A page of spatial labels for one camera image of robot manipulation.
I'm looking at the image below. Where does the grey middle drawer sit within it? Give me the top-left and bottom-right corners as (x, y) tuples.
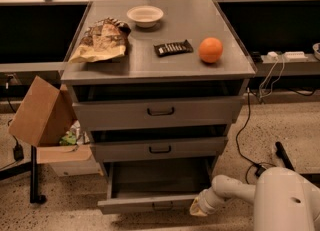
(91, 125), (227, 162)

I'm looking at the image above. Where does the black wall plug adapter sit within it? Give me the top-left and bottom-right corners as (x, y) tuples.
(13, 144), (24, 161)

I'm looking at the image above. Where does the white power strip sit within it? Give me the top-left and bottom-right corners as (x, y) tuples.
(265, 51), (308, 63)

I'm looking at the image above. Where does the grey drawer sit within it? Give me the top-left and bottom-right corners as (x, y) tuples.
(91, 125), (227, 162)
(72, 80), (244, 131)
(98, 156), (216, 214)

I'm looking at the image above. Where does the black power adapter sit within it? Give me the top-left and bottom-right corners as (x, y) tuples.
(255, 165), (266, 177)

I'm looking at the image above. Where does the black floor stand leg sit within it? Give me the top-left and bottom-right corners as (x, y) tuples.
(275, 141), (294, 170)

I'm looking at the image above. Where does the white bowl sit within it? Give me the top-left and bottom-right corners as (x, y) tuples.
(127, 6), (164, 28)

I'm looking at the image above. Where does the orange fruit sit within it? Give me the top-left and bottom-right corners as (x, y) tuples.
(198, 37), (223, 63)

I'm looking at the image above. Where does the dark snack bar wrapper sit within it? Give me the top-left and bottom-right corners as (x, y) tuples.
(154, 40), (193, 57)

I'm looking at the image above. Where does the green packaging in box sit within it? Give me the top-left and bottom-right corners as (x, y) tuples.
(59, 131), (77, 146)

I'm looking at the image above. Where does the grey bottom drawer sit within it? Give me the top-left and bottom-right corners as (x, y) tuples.
(98, 156), (216, 214)

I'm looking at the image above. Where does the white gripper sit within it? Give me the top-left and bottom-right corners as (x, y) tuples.
(189, 189), (220, 217)

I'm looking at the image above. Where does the grey drawer cabinet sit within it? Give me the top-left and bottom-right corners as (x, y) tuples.
(60, 0), (258, 176)

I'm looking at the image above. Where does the grey top drawer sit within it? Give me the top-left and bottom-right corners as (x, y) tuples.
(72, 80), (244, 131)

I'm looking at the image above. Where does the crumpled chip bag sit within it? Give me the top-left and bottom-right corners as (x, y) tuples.
(69, 17), (131, 63)

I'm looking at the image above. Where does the black table leg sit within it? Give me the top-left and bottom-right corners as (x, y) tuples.
(30, 146), (46, 204)

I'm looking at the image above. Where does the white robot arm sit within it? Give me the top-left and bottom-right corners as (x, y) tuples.
(189, 167), (320, 231)

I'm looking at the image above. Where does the brown cardboard box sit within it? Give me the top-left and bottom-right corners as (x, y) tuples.
(8, 76), (92, 163)

